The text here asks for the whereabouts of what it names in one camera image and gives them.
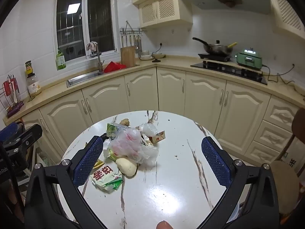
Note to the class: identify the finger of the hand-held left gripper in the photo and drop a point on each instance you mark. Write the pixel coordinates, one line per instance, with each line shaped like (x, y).
(9, 129)
(31, 136)

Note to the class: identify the steel wok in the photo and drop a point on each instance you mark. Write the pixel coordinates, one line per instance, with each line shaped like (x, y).
(216, 49)

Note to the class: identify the red utensil rack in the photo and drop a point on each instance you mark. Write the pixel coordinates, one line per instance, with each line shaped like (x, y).
(9, 88)

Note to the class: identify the white folding chair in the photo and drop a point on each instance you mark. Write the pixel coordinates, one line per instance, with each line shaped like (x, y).
(45, 158)

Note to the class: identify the pale peeled potato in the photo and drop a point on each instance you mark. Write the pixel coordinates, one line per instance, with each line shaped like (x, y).
(126, 167)

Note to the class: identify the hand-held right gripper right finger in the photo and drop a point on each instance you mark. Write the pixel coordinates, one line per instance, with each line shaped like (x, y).
(215, 164)

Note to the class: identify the kitchen window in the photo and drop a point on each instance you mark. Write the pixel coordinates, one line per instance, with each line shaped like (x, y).
(100, 16)

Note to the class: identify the cream upper cabinet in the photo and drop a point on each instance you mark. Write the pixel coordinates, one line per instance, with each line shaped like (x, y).
(166, 9)

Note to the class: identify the black glass cooktop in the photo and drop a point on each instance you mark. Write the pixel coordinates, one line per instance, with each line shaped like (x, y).
(228, 70)

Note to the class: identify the beige kitchen countertop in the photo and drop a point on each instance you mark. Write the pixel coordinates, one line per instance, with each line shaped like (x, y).
(171, 60)

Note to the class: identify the hanging knife rack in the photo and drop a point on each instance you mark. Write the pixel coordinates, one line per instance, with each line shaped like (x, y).
(130, 40)

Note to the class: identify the black induction cooker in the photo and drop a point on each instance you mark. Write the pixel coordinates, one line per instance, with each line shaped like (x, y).
(214, 57)

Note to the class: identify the green electric grill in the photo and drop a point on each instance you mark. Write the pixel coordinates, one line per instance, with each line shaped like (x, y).
(247, 59)

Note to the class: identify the lime green snack packet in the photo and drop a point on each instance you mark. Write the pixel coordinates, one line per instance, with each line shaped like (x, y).
(112, 154)

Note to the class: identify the large clear jar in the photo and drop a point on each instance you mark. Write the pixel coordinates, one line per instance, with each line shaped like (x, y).
(34, 87)

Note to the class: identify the wooden knife block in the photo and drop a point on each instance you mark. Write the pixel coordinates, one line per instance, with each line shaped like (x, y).
(128, 57)

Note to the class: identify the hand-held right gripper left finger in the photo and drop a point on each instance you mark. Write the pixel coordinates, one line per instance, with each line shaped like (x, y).
(89, 161)

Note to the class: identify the green drink carton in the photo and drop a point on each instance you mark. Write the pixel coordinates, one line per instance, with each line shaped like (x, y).
(112, 130)

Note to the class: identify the white plastic bag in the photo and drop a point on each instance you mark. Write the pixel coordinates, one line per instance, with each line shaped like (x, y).
(149, 128)

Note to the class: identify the red plastic basin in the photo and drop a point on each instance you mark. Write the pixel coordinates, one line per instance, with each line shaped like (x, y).
(114, 66)

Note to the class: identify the green dish soap bottle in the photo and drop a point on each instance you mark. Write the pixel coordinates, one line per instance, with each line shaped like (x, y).
(60, 60)

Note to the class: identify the small black object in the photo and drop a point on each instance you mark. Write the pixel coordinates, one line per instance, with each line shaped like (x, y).
(104, 136)

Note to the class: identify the clear plastic bag red print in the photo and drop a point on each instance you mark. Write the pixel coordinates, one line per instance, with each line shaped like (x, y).
(128, 145)

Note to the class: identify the small tan carton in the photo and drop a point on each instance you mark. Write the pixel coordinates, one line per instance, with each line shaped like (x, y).
(158, 137)

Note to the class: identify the cream lower kitchen cabinets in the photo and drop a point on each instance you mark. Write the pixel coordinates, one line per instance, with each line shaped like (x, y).
(190, 93)

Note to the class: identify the person's right hand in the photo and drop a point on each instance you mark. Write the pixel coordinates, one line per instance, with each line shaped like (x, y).
(164, 225)

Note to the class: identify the shallow dish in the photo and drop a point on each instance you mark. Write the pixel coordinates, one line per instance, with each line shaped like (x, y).
(158, 55)

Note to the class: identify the metal faucet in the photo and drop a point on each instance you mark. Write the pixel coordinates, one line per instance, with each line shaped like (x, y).
(100, 63)

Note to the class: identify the white printed bag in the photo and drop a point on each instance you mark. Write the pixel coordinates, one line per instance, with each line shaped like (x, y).
(292, 163)

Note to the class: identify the wooden chair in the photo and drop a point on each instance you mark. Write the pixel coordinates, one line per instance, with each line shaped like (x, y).
(283, 174)

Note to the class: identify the pink rag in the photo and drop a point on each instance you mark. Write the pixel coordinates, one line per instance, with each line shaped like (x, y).
(92, 46)

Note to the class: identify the stack of white bowls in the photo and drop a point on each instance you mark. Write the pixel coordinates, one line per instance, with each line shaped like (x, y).
(145, 53)

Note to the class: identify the white green noodle packet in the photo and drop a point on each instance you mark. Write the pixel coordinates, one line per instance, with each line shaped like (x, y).
(106, 179)

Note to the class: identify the small sauce jar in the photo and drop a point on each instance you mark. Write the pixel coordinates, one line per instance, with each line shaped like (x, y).
(28, 69)

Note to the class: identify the steel sink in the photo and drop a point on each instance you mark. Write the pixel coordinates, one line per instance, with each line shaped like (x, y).
(83, 78)

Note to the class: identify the lattice door upper cabinet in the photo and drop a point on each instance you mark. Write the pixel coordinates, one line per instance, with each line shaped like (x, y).
(288, 14)

